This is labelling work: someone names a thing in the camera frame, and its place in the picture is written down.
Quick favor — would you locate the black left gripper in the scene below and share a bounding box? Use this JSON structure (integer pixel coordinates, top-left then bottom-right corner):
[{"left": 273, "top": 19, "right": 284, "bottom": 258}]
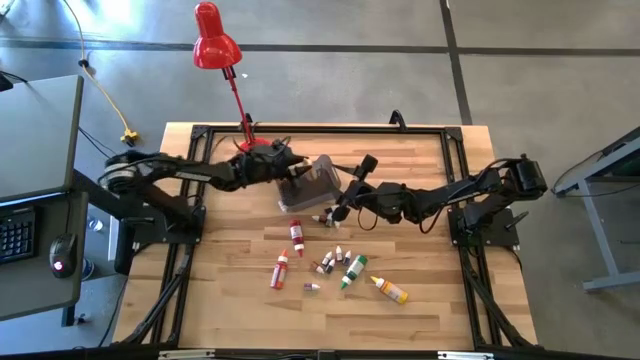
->
[{"left": 234, "top": 144, "right": 309, "bottom": 189}]

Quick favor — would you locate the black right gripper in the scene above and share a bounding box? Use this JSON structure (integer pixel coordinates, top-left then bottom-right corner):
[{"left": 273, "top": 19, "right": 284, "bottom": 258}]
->
[{"left": 323, "top": 153, "right": 396, "bottom": 225}]

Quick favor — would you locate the grey translucent plastic bin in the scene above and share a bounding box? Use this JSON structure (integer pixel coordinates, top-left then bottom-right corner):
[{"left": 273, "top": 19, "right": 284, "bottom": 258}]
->
[{"left": 276, "top": 153, "right": 344, "bottom": 214}]

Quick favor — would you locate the large red food coloring bottle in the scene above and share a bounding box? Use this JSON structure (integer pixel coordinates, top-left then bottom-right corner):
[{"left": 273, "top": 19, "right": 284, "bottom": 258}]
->
[{"left": 289, "top": 218, "right": 306, "bottom": 259}]

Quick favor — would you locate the large green food coloring bottle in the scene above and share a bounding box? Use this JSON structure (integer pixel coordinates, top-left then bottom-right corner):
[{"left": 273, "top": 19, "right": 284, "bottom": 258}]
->
[{"left": 340, "top": 254, "right": 369, "bottom": 291}]

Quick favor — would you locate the large orange food coloring bottle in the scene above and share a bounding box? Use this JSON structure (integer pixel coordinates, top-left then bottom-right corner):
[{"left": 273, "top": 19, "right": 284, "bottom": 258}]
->
[{"left": 269, "top": 248, "right": 290, "bottom": 291}]

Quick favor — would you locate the red desk lamp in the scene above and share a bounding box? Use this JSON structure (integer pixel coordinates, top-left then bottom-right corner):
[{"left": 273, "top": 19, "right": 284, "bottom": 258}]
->
[{"left": 193, "top": 1, "right": 275, "bottom": 153}]

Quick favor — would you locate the black clamp lever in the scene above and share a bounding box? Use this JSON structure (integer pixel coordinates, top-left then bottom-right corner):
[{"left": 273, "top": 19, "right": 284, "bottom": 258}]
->
[{"left": 504, "top": 210, "right": 530, "bottom": 231}]

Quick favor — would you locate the grey metal table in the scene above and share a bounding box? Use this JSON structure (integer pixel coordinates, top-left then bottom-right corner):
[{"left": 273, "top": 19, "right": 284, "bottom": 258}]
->
[{"left": 551, "top": 124, "right": 640, "bottom": 294}]

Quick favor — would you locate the black computer mouse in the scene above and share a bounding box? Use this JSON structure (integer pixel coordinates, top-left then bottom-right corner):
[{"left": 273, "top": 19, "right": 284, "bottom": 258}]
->
[{"left": 48, "top": 232, "right": 79, "bottom": 279}]

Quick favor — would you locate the black keyboard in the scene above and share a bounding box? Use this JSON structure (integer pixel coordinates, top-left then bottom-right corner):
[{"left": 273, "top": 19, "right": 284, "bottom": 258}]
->
[{"left": 0, "top": 206, "right": 37, "bottom": 265}]

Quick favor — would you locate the dark grey desk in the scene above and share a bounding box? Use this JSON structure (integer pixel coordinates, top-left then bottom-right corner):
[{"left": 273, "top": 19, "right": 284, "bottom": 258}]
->
[{"left": 0, "top": 191, "right": 90, "bottom": 322}]

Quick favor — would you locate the black aluminium table frame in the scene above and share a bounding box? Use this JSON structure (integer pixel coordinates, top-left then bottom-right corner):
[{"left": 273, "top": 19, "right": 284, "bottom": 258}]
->
[{"left": 112, "top": 122, "right": 540, "bottom": 351}]

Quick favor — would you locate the black curved handle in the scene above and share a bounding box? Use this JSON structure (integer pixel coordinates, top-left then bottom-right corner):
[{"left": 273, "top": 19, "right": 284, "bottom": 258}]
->
[{"left": 388, "top": 109, "right": 409, "bottom": 132}]

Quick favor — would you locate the yellow extension cable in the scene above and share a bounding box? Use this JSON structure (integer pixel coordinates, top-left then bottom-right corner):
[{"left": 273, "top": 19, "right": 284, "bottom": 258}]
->
[{"left": 60, "top": 0, "right": 142, "bottom": 147}]

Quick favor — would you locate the silver frame bracket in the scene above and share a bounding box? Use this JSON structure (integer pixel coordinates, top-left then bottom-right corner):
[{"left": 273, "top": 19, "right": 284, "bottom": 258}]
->
[
  {"left": 437, "top": 351, "right": 495, "bottom": 360},
  {"left": 158, "top": 349, "right": 216, "bottom": 360}
]

